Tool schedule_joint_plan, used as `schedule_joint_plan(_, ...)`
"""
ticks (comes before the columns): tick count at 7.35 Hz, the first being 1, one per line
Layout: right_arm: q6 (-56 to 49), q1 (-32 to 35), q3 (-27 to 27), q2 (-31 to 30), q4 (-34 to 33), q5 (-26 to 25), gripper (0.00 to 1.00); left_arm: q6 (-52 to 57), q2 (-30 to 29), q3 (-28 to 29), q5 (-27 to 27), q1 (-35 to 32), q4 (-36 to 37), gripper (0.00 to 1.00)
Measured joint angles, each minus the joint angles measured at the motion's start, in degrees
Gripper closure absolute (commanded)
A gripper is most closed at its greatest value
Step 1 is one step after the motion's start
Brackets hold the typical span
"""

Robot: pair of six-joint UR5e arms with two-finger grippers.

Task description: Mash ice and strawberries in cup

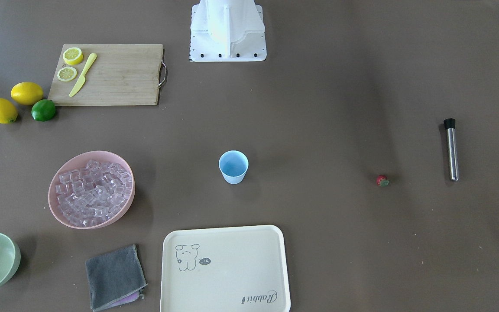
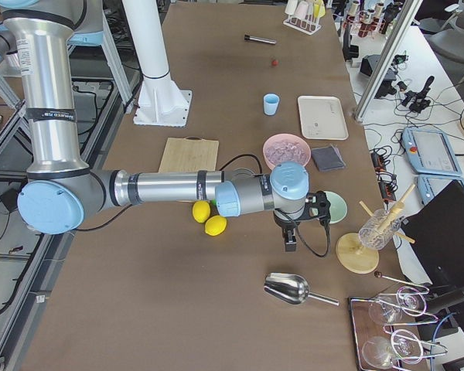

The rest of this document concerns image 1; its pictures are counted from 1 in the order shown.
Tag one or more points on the clear ice cubes pile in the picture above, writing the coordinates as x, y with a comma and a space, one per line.
93, 193

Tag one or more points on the light blue plastic cup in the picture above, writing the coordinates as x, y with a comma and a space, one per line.
233, 166

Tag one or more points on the cream rabbit tray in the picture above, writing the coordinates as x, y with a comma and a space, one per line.
230, 269

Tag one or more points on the red strawberry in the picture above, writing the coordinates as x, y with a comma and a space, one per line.
382, 180

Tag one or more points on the bamboo cutting board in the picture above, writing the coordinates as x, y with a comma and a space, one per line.
122, 74

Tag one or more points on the pink bowl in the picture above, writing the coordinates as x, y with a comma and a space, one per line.
59, 212

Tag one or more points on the grey folded cloth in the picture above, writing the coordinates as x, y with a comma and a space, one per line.
113, 276

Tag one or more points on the pink cloth under grey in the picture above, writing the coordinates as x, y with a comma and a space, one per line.
133, 297

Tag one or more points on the yellow plastic knife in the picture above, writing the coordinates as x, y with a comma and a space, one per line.
81, 78

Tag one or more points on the lemon half slice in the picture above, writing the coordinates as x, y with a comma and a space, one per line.
66, 74

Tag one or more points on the lemon half near board corner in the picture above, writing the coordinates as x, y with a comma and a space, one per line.
73, 56

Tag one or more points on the steel muddler black tip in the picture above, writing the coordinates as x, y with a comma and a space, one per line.
449, 125

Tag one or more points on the green lime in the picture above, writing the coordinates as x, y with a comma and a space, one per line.
43, 110

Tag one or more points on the whole yellow lemon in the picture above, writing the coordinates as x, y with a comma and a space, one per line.
27, 93
8, 112

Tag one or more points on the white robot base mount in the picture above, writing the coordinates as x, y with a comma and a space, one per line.
227, 31

